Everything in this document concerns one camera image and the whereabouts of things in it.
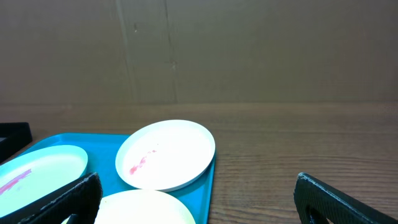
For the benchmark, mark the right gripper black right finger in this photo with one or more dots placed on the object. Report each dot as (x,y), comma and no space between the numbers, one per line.
(317,202)

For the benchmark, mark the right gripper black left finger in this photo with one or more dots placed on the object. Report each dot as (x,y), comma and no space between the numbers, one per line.
(77,202)

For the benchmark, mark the light blue plate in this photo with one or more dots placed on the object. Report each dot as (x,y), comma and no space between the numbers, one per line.
(34,175)

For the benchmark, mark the yellow plate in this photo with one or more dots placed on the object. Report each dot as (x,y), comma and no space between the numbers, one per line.
(141,207)

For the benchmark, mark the teal plastic tray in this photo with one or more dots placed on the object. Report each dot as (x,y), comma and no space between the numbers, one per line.
(102,149)

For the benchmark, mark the black tray with water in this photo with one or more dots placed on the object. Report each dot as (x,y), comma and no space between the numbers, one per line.
(14,136)

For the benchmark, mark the white plate with red stain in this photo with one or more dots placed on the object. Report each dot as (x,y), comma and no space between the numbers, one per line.
(166,155)

